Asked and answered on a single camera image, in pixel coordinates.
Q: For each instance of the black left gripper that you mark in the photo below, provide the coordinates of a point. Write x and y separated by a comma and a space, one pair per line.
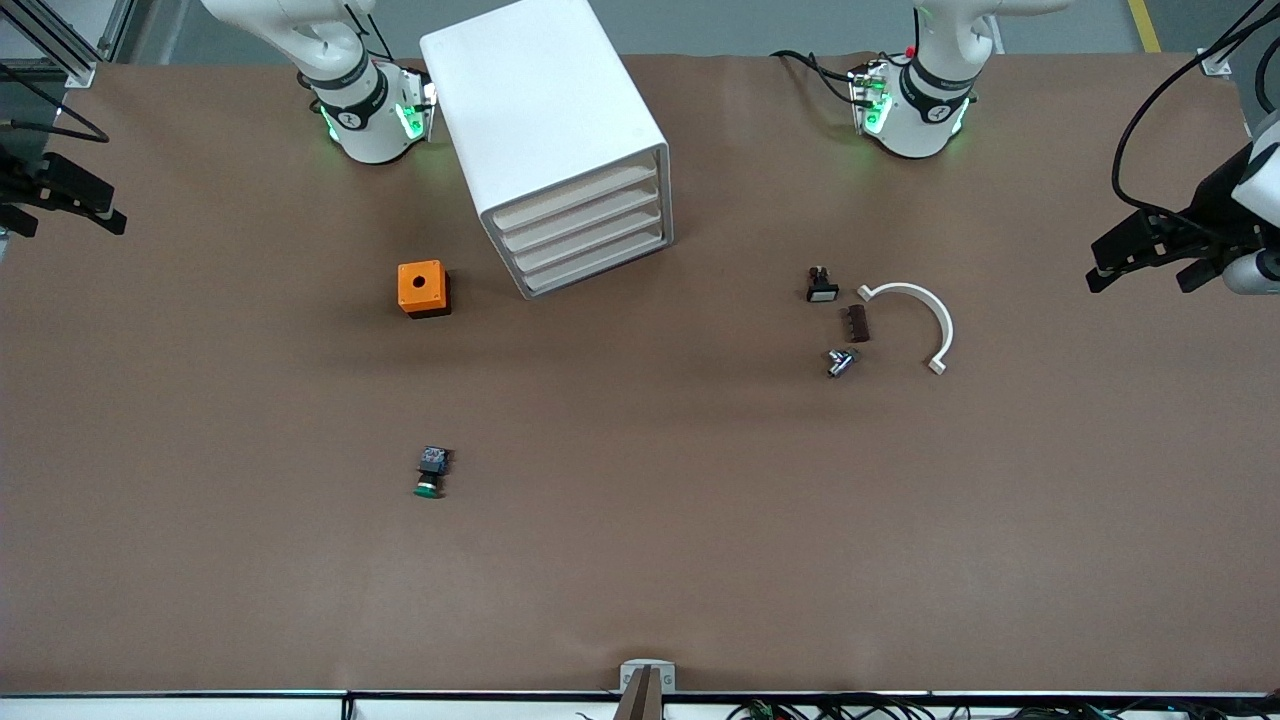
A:
1207, 203

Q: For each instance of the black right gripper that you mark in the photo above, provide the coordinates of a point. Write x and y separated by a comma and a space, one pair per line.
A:
22, 183

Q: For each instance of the green push button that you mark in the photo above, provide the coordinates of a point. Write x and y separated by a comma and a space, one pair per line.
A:
431, 465

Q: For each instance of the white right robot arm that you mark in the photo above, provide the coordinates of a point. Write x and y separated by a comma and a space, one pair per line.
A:
360, 120

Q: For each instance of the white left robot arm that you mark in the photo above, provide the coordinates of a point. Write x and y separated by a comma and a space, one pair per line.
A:
915, 120

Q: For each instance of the black white push button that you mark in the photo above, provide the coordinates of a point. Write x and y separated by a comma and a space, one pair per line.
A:
822, 290

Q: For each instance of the brown ridged block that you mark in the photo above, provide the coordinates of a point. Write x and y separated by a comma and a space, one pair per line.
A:
858, 324

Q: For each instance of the silver metal fitting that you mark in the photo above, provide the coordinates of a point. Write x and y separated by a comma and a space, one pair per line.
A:
840, 362

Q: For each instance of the orange box with hole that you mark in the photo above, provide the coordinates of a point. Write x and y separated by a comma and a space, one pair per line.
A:
420, 285

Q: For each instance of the aluminium frame post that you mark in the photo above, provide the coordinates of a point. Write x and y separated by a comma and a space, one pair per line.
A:
80, 65
1215, 65

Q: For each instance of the white black table rail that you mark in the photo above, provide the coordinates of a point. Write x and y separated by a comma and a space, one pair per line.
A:
150, 708

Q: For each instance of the grey metal bracket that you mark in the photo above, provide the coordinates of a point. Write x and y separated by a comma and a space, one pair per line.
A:
628, 680

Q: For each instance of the brown narrow post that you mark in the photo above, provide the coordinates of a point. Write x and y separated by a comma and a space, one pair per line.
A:
640, 700

